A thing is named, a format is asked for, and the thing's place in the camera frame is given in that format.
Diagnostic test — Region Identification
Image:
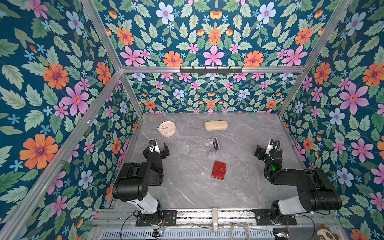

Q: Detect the beige glasses case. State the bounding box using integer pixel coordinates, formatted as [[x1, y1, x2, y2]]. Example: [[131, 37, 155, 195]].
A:
[[204, 120, 229, 131]]

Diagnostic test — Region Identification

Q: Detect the black hook bar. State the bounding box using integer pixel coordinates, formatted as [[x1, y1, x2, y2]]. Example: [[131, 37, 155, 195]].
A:
[[179, 66, 243, 74]]

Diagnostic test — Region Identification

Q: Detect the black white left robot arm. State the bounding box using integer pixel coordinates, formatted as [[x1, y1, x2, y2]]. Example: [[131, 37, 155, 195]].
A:
[[112, 139, 170, 226]]

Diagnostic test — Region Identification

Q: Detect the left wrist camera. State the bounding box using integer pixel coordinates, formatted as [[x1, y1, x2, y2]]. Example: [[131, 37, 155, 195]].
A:
[[149, 139, 161, 153]]

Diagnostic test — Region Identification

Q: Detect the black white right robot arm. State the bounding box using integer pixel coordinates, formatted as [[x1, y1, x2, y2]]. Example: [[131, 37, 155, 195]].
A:
[[253, 139, 342, 225]]

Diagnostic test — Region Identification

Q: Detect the pink round alarm clock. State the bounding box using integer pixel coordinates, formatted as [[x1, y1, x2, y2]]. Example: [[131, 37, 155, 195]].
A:
[[158, 121, 176, 138]]

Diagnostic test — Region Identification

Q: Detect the white vent grille strip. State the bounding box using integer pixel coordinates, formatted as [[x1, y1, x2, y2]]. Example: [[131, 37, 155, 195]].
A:
[[101, 228, 275, 240]]

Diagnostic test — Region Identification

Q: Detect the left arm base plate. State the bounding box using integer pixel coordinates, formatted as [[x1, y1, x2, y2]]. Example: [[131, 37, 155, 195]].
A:
[[136, 210, 177, 227]]

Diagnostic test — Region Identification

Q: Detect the clear acrylic card stand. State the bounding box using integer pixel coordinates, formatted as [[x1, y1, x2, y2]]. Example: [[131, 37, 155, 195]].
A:
[[205, 137, 220, 156]]

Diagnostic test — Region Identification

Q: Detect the red leather card holder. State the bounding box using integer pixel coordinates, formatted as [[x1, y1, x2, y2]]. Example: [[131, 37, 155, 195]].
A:
[[211, 161, 227, 180]]

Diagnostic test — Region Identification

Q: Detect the white rail clip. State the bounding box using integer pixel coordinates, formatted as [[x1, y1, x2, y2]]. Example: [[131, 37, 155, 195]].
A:
[[212, 207, 219, 233]]

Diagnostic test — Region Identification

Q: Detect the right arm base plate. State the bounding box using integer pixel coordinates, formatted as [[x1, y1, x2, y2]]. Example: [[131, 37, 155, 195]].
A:
[[252, 209, 297, 226]]

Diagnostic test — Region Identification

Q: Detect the plush panda toy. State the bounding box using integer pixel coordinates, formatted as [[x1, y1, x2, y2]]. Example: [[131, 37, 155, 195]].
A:
[[317, 225, 340, 240]]

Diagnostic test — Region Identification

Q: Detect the aluminium front rail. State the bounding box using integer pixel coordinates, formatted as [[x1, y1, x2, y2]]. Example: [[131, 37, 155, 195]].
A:
[[91, 208, 342, 231]]

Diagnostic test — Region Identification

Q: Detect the coiled beige cable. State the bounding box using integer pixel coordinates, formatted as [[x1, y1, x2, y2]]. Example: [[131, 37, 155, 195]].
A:
[[229, 223, 250, 240]]

